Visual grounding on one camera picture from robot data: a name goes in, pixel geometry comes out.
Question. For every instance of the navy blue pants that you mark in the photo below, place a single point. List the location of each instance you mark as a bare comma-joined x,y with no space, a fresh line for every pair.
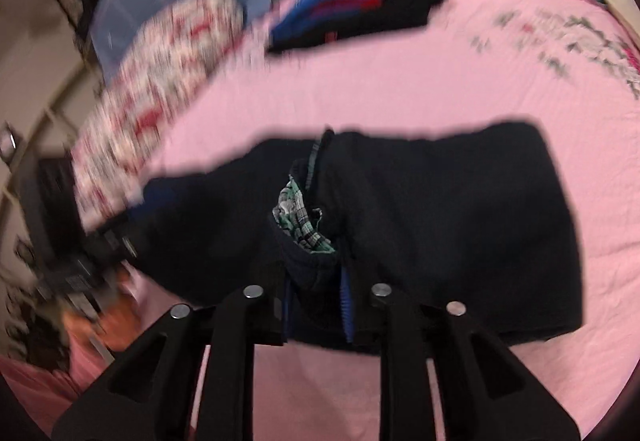
450,221

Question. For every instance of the red floral pillow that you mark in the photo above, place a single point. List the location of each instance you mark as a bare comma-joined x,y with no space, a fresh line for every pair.
150,96

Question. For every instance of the person's left hand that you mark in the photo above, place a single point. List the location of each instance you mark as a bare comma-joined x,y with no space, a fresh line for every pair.
115,326

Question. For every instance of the folded red garment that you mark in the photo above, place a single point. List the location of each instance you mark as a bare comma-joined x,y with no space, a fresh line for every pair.
350,3

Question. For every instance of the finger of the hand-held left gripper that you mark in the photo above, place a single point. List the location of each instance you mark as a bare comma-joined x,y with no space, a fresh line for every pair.
150,193

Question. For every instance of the cream quilted blanket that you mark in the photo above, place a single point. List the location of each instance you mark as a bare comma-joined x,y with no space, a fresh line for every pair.
620,6

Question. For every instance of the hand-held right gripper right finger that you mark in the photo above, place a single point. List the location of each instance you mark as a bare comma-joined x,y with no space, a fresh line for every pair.
346,308

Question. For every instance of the pink floral blanket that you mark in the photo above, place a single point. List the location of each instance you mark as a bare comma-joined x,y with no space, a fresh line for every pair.
400,71

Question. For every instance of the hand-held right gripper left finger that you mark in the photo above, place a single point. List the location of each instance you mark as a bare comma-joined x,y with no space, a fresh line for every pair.
286,311

